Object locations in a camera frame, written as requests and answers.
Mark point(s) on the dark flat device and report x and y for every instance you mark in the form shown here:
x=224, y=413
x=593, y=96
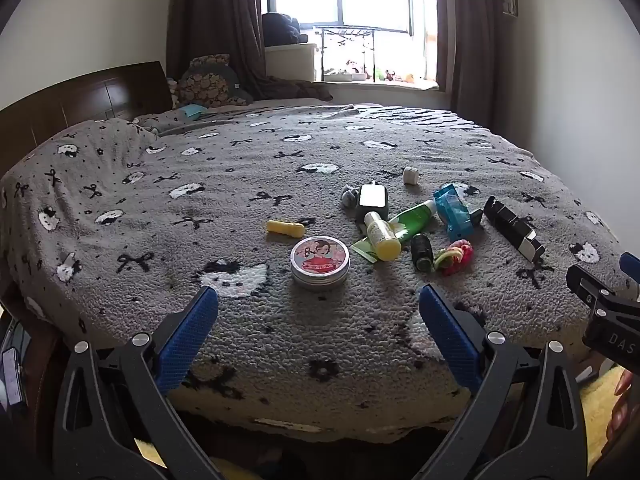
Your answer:
x=12, y=377

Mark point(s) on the yellow fluffy mat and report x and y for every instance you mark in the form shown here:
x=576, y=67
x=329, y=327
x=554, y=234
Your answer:
x=600, y=410

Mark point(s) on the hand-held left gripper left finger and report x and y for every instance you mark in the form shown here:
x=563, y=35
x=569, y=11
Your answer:
x=195, y=325

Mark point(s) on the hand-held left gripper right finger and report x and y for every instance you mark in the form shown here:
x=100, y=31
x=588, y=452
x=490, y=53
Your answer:
x=447, y=330

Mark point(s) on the white storage box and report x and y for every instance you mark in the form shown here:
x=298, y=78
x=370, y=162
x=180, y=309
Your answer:
x=290, y=62

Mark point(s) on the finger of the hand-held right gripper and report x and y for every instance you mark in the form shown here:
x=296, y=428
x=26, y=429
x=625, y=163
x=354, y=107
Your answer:
x=631, y=267
x=585, y=285

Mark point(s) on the blue snack packet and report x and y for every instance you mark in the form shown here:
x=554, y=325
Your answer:
x=450, y=210

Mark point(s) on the green squeeze tube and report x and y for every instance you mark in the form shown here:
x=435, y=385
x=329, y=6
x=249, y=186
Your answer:
x=412, y=216

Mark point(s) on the small white round object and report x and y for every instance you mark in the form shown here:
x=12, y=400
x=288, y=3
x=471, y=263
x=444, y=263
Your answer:
x=410, y=175

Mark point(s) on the grey sock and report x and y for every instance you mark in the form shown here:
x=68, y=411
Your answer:
x=350, y=196

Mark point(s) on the olive green square bottle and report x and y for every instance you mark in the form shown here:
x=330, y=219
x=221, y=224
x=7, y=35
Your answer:
x=372, y=199

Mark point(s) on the patterned brown cushion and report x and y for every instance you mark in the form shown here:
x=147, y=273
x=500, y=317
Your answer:
x=200, y=85

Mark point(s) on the brown curtain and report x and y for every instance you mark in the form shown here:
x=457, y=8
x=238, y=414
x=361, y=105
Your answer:
x=215, y=10
x=465, y=35

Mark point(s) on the dark wooden headboard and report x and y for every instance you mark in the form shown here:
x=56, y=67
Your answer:
x=75, y=100

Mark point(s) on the small yellow tube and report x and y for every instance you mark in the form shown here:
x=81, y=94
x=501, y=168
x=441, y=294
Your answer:
x=285, y=227

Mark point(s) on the row of small toys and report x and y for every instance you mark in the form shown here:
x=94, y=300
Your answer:
x=390, y=76

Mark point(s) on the small yellow capped bottle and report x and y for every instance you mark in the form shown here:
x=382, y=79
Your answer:
x=382, y=237

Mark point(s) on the round metal tin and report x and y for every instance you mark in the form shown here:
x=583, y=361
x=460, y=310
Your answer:
x=320, y=260

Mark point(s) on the grey printed blanket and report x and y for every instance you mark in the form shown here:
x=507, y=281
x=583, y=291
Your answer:
x=250, y=170

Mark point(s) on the teal cloth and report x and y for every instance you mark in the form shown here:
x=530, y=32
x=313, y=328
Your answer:
x=192, y=111

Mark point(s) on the dark blue cloth pile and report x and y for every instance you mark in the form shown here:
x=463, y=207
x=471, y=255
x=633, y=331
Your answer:
x=280, y=27

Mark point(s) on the black and white box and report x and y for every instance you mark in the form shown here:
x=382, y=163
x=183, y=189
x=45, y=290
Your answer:
x=510, y=225

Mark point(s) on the person's right hand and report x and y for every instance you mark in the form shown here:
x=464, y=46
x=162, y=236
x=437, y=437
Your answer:
x=629, y=400

